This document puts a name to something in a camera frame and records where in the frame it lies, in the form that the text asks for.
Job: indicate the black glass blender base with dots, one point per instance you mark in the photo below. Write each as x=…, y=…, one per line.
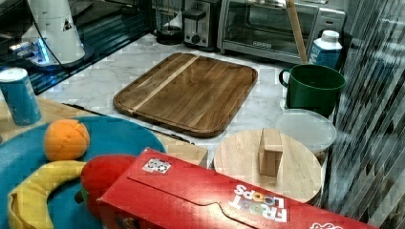
x=168, y=21

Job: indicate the clear plastic container lid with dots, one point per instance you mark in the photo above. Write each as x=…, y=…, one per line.
x=313, y=130

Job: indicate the red plush apple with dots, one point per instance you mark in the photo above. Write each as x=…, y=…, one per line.
x=97, y=176

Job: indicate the green plastic mug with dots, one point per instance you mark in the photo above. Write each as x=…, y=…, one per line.
x=312, y=87

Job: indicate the blue cylindrical can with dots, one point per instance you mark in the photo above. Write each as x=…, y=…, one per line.
x=19, y=96

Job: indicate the silver toaster oven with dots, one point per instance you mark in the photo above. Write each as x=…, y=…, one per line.
x=262, y=27

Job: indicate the orange plush fruit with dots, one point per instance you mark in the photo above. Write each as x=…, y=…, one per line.
x=66, y=139

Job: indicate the red Froot Loops box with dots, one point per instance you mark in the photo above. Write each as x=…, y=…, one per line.
x=162, y=192

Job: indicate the round wooden lid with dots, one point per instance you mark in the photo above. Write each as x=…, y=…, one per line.
x=299, y=175

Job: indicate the dark wooden cutting board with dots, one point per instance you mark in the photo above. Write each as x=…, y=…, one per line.
x=188, y=93

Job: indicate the blue round plate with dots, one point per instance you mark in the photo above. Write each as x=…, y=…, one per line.
x=24, y=154

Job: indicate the light wooden stick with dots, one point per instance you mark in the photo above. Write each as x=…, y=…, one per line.
x=294, y=21

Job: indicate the yellow plush banana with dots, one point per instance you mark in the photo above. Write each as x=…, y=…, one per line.
x=27, y=202

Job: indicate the silver toaster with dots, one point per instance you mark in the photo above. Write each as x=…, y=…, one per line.
x=200, y=24

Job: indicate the blue white milk carton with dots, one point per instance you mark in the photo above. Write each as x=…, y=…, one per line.
x=326, y=49

